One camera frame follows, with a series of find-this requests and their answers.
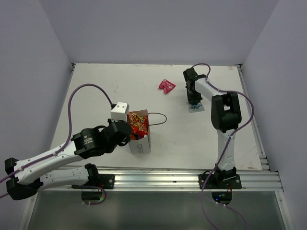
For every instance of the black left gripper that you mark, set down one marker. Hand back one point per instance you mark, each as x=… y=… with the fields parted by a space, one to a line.
x=127 y=138

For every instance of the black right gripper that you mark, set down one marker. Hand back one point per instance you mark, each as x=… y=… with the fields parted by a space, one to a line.
x=192 y=100

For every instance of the silver mints sachet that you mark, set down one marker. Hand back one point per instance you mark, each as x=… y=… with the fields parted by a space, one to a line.
x=196 y=108

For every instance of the red snack packet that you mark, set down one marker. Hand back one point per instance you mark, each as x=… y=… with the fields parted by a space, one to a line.
x=139 y=125

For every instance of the white paper coffee bag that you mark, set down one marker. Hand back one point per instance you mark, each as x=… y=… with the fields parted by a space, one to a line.
x=143 y=146

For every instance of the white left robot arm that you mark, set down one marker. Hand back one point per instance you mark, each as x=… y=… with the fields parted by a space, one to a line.
x=26 y=177

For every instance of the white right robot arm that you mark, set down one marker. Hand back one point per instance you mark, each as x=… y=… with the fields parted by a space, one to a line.
x=225 y=118

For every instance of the pink small snack packet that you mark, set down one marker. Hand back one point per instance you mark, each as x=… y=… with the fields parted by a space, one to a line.
x=166 y=86

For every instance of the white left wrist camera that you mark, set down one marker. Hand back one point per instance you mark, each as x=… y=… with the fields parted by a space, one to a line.
x=119 y=111

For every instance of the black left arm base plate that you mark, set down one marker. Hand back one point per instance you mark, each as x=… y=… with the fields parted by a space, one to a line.
x=105 y=181

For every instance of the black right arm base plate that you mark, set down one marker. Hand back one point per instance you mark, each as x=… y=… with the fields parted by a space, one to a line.
x=214 y=183

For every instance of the aluminium rail frame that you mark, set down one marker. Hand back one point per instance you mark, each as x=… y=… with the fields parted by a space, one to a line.
x=188 y=180

